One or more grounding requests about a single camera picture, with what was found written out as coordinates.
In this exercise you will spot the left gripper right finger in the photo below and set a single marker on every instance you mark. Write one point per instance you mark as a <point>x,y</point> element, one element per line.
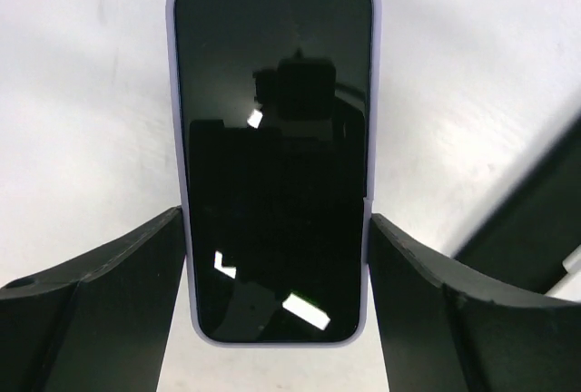
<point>446,327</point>

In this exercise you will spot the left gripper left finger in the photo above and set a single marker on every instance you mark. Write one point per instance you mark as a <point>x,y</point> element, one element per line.
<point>97,322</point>

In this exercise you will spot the phone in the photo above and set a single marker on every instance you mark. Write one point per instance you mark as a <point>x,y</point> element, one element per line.
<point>274,114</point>

